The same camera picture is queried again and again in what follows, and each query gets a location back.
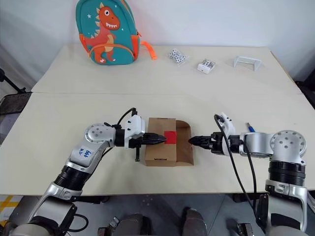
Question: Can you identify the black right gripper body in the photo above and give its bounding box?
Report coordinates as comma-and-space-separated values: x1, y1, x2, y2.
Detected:
210, 132, 231, 155

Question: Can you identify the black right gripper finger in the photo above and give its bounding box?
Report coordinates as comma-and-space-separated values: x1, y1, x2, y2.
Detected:
189, 141, 212, 148
189, 136, 212, 143

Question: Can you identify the small metal bracket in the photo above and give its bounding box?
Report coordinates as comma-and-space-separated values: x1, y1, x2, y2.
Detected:
236, 222, 254, 236
98, 216, 121, 236

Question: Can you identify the black tripod leg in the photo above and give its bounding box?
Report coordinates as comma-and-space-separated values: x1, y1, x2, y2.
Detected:
0, 68, 27, 93

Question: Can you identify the teal dinosaur backpack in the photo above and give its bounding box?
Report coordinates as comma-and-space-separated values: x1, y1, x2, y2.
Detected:
75, 0, 158, 66

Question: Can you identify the black mesh panel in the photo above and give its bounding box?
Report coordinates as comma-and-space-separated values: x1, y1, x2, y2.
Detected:
0, 92, 32, 116

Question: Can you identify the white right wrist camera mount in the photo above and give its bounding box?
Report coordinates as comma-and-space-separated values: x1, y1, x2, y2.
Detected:
217, 112, 236, 136

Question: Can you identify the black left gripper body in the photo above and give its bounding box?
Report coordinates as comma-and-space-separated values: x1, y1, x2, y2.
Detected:
129, 134, 146, 162

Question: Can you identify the black table frame bar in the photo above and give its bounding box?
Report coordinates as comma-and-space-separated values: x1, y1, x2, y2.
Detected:
232, 194, 269, 202
73, 195, 109, 204

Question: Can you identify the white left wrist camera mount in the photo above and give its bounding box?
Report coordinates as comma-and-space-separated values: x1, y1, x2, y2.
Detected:
124, 115, 146, 150

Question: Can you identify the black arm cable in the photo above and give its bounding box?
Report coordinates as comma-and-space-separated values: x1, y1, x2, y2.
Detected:
213, 114, 261, 222
103, 107, 137, 130

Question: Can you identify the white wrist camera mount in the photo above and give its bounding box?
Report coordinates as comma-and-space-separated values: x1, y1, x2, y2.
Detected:
124, 115, 146, 150
217, 112, 236, 136

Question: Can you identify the dark object beside table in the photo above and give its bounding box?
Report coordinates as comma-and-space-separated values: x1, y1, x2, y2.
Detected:
295, 73, 315, 109

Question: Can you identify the white plastic stand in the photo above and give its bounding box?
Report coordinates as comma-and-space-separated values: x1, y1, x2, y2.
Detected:
232, 56, 261, 71

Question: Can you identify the white battery charger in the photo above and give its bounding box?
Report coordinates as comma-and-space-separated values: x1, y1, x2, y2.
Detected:
197, 58, 217, 74

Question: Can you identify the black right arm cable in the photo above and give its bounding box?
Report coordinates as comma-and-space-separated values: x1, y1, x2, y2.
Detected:
213, 114, 261, 222

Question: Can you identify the brown cardboard box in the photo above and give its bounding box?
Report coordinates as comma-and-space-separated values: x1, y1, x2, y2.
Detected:
144, 118, 194, 167

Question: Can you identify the dark rounded shape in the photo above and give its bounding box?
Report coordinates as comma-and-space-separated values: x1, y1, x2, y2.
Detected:
122, 213, 152, 236
182, 207, 210, 236

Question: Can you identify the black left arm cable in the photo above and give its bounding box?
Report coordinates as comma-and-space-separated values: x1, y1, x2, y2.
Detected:
103, 107, 137, 130

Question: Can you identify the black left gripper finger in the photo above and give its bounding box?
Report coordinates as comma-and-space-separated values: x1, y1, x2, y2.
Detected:
144, 139, 167, 146
144, 133, 167, 140

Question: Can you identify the red square card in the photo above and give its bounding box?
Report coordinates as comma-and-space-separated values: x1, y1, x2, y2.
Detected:
164, 131, 177, 144

